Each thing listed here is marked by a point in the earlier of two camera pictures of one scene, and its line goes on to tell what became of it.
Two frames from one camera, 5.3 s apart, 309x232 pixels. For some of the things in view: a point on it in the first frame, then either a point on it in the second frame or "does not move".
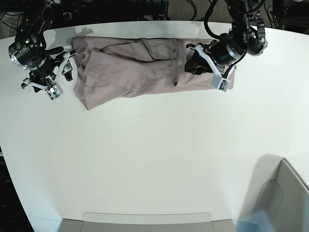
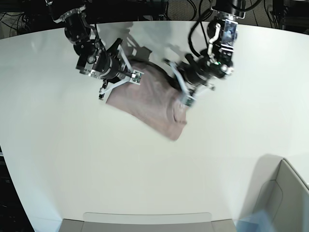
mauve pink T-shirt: (109, 69) -> (158, 99)
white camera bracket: (217, 80) -> (189, 95)
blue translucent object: (259, 222) does not move
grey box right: (276, 189) does not move
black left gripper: (41, 68) -> (108, 65)
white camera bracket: (54, 91) -> (135, 77)
